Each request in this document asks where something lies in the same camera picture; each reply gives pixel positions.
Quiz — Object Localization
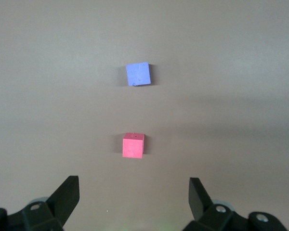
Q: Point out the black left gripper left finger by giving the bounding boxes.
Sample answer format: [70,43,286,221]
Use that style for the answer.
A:
[0,176,80,231]

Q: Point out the purple foam block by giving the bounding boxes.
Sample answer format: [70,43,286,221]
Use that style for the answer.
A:
[125,62,152,87]

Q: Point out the brown table mat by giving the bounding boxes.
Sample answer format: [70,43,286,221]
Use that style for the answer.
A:
[0,0,289,231]

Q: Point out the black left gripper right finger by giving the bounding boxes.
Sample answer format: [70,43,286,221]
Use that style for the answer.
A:
[183,177,286,231]

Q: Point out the red foam block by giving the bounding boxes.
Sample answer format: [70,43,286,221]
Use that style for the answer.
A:
[122,132,145,159]

